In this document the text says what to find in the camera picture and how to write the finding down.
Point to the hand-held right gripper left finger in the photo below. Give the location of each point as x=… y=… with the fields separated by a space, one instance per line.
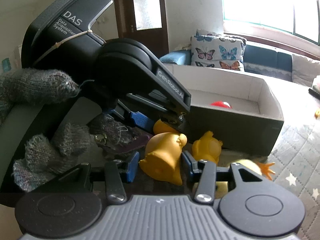
x=130 y=167

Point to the blue sofa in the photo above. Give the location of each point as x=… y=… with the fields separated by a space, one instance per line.
x=267 y=56

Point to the grey star print mat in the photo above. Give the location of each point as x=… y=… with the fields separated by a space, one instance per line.
x=297 y=155

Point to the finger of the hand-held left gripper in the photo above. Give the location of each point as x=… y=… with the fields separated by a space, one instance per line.
x=178 y=96
x=141 y=120

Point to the teal wall sticker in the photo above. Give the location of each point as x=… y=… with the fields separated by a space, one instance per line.
x=5 y=64

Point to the person's left hand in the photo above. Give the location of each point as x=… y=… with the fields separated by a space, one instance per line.
x=37 y=87

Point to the window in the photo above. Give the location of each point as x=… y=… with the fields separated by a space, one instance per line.
x=270 y=2

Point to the grey cardboard box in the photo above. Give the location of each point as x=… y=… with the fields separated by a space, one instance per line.
x=237 y=127

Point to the large yellow rubber duck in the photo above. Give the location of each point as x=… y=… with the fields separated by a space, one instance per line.
x=162 y=160

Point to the red round case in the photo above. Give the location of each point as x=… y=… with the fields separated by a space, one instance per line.
x=221 y=104

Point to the small yellow rubber duck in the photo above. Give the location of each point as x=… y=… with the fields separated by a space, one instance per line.
x=162 y=128

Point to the brown wooden door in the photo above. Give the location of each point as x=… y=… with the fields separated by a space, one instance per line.
x=125 y=17

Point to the butterfly print pillow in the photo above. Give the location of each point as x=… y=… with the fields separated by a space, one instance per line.
x=217 y=51

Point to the grey sofa cushion cover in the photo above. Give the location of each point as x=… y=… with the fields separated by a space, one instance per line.
x=306 y=68

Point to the spiky yellow rubber duck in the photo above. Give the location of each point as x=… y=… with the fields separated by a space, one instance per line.
x=207 y=148

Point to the flat tray with clear lid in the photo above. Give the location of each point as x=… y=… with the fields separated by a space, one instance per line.
x=315 y=86

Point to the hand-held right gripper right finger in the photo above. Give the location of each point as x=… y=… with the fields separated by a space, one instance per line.
x=188 y=166

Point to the yellow plush chick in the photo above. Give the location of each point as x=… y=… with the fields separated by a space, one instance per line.
x=250 y=166

